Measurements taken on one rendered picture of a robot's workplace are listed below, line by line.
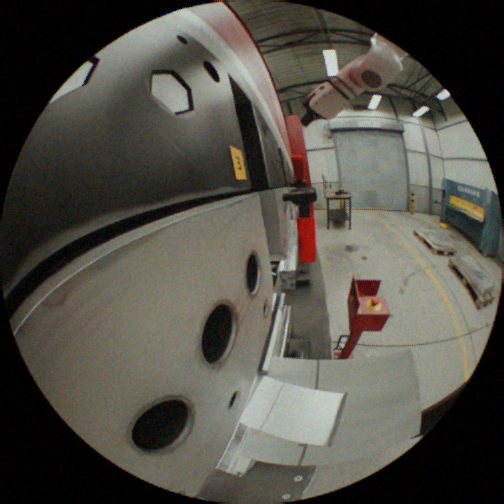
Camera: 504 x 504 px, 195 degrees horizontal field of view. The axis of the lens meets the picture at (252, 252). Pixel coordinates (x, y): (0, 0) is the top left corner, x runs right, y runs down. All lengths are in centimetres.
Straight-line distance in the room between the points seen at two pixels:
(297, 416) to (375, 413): 11
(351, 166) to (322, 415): 741
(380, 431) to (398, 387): 8
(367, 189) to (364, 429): 749
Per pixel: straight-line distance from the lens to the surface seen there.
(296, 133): 230
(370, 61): 44
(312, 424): 25
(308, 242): 19
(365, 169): 754
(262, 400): 26
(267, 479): 40
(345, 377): 28
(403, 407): 31
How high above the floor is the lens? 125
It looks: 23 degrees down
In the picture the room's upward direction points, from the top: 11 degrees counter-clockwise
